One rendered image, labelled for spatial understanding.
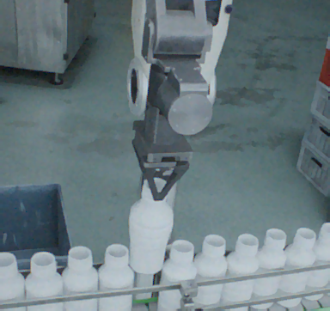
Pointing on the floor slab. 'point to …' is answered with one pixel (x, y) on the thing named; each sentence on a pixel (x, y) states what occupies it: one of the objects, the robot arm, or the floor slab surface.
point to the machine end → (45, 23)
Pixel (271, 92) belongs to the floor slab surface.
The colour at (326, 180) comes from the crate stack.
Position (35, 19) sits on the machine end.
